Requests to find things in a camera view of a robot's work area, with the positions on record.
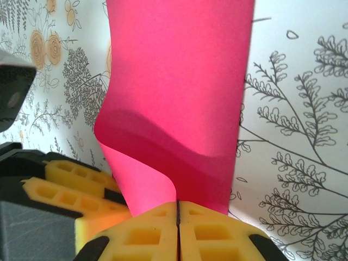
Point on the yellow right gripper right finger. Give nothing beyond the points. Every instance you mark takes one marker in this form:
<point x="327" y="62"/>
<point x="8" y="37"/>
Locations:
<point x="214" y="239"/>

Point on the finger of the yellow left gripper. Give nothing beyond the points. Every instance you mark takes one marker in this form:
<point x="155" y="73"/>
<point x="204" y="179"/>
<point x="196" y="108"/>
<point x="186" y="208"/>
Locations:
<point x="76" y="174"/>
<point x="89" y="212"/>

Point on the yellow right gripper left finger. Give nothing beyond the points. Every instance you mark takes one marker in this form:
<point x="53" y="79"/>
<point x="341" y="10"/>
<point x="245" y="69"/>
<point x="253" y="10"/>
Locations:
<point x="141" y="236"/>

